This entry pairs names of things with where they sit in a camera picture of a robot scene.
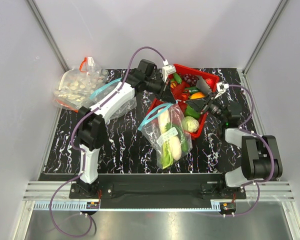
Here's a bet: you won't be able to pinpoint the red toy lobster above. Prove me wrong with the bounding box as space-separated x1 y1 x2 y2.
171 82 190 100

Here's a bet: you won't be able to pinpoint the red zipper clear bag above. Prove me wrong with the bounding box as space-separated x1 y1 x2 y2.
52 56 109 112

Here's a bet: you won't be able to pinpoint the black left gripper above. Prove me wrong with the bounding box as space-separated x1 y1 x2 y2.
144 76 176 104

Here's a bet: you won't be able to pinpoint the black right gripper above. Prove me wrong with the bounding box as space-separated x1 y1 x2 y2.
185 92 227 123

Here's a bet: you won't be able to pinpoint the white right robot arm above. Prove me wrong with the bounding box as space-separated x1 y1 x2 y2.
186 82 283 199

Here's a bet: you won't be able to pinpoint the green toy cabbage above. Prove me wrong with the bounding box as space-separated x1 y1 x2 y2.
181 116 200 133

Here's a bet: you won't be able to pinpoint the toy leek green white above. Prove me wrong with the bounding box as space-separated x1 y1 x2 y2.
157 109 173 169

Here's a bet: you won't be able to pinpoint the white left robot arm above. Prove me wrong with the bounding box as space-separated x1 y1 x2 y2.
75 59 176 198

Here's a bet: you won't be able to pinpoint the red plastic bin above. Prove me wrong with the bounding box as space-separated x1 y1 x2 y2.
146 63 220 140

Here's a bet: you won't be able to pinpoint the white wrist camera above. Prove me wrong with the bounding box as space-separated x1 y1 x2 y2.
161 59 176 83
214 81 229 99

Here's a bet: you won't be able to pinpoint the purple toy grapes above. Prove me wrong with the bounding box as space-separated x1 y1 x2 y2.
181 73 199 86

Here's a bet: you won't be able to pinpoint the orange toy fruit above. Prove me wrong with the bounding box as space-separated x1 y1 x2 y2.
189 92 205 100

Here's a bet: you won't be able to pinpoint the green toy cucumber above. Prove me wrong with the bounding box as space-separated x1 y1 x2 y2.
173 72 183 84

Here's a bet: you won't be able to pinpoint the green toy bell pepper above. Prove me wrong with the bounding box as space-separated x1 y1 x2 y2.
184 105 201 120

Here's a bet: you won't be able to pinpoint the white toy radish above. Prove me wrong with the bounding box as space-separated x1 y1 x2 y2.
169 136 182 161

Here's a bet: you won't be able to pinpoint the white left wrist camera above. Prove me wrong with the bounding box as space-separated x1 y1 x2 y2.
161 59 176 83

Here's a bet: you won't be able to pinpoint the red toy apple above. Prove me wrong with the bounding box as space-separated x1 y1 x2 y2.
205 78 214 88

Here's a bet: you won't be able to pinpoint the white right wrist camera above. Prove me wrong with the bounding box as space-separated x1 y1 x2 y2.
214 81 229 99

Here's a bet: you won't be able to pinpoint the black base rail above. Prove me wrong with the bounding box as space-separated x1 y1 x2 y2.
69 173 247 201

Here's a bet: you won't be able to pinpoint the blue zipper clear bag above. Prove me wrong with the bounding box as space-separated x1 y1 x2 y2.
138 103 193 170

